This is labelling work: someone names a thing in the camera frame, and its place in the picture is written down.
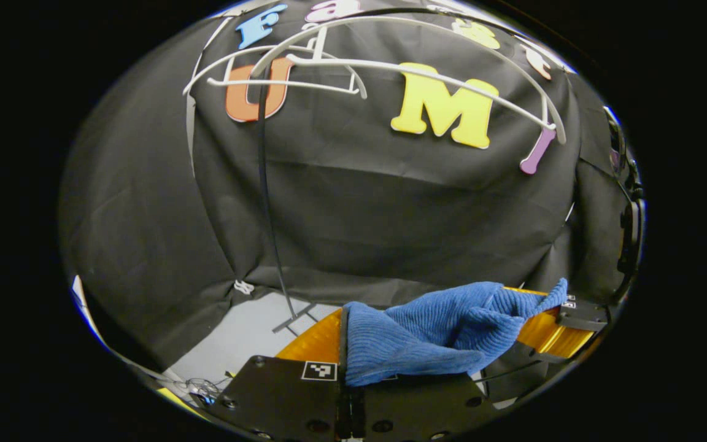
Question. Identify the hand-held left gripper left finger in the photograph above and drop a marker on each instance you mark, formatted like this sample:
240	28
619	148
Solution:
280	399

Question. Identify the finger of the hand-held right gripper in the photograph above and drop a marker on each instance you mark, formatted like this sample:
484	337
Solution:
583	316
559	337

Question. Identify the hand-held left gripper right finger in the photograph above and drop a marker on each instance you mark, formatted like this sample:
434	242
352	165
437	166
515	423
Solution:
415	405

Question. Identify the black clothes rack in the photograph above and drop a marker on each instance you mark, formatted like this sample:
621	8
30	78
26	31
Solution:
267	215

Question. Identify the white clothes hanger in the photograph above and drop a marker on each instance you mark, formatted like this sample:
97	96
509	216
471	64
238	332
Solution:
237	81
353	63

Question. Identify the black backdrop cloth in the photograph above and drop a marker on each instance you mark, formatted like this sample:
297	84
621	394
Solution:
390	215

